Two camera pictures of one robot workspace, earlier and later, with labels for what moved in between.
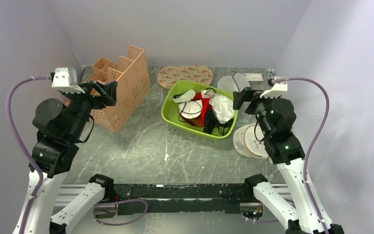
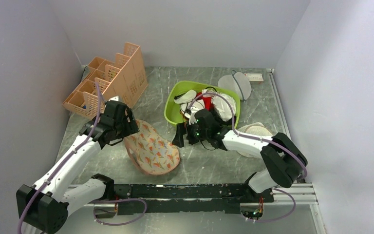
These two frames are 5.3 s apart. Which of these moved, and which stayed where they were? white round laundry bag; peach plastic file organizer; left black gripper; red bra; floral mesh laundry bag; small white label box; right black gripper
Moved: right black gripper; floral mesh laundry bag; left black gripper
Stayed: red bra; small white label box; peach plastic file organizer; white round laundry bag
